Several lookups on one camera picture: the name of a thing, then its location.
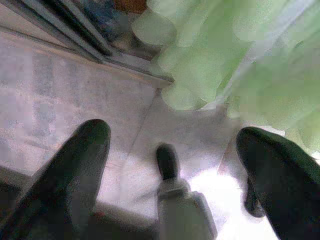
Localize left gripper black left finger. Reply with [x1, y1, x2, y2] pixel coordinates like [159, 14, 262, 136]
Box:
[0, 118, 112, 240]

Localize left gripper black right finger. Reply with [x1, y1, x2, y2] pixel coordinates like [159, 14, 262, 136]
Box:
[235, 126, 320, 240]

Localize grey robot leg black foot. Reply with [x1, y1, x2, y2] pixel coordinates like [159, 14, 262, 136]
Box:
[155, 142, 218, 240]

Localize light green curtain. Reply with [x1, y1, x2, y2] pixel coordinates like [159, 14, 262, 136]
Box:
[147, 0, 320, 161]

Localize grey sliding door track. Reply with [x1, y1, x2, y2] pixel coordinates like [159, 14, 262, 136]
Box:
[0, 0, 175, 89]

